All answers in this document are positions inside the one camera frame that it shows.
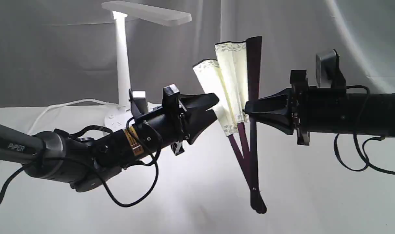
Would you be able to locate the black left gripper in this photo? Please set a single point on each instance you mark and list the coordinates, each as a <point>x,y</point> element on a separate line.
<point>180,117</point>

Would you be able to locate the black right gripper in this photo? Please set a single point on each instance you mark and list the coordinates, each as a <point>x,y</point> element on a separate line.
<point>271,110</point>

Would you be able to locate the cream paper folding fan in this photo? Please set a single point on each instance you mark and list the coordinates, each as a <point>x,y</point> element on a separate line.
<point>234,76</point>

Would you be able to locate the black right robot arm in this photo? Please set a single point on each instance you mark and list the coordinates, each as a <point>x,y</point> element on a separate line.
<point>336,111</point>

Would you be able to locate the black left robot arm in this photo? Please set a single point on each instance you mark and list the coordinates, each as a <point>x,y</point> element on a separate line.
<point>75,158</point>

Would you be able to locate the white desk lamp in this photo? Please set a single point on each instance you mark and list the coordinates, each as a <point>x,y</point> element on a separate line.
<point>118,117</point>

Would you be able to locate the grey backdrop curtain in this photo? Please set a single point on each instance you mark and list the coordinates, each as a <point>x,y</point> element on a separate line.
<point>56,51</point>

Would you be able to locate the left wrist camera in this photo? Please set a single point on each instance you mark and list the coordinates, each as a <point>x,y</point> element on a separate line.
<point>138,103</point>

